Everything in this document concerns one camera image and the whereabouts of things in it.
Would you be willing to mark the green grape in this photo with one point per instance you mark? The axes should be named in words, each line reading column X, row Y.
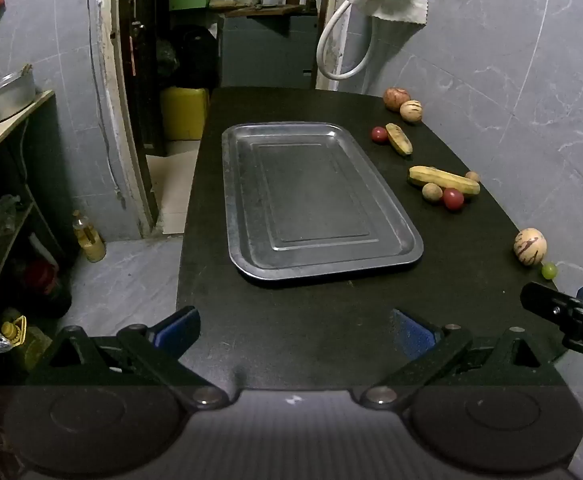
column 549, row 270

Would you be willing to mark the red cherry tomato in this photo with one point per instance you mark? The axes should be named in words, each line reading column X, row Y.
column 379, row 134
column 453, row 199

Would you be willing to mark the round brown fruit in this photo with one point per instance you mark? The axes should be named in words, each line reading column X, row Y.
column 432, row 193
column 472, row 176

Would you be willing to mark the large yellow banana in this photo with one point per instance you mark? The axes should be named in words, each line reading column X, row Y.
column 444, row 180

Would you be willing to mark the yellow jerry can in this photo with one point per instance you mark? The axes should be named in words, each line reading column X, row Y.
column 184, row 112

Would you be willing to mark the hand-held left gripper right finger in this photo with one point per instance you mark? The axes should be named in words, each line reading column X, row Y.
column 414, row 337

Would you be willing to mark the grey cabinet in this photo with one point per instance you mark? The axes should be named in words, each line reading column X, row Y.
column 266, row 52

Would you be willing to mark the cooking oil bottle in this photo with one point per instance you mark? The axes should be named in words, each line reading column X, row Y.
column 90, row 240

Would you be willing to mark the yellow-capped oil jug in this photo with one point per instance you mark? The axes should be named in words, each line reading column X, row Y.
column 21, row 340

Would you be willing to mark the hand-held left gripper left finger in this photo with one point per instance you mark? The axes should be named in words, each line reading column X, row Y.
column 176, row 332

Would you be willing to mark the striped pepino melon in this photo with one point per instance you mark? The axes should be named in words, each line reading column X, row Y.
column 411, row 111
column 530, row 246

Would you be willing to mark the red container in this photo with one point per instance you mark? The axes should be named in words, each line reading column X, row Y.
column 44, row 277

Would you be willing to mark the rectangular metal tray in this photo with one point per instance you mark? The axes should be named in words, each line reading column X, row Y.
column 316, row 200

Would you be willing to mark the wooden shelf board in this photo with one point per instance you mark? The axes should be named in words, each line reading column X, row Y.
column 261, row 9

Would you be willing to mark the small spotted banana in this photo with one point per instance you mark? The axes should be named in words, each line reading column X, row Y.
column 399, row 139

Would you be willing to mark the green box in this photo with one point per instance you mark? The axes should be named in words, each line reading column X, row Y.
column 190, row 0

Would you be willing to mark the wooden kitchen counter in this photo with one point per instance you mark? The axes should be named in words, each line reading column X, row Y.
column 16, row 117

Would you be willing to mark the red apple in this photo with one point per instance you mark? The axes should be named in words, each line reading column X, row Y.
column 396, row 99

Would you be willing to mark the metal cooking pot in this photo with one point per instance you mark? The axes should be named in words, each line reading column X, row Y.
column 9, row 97

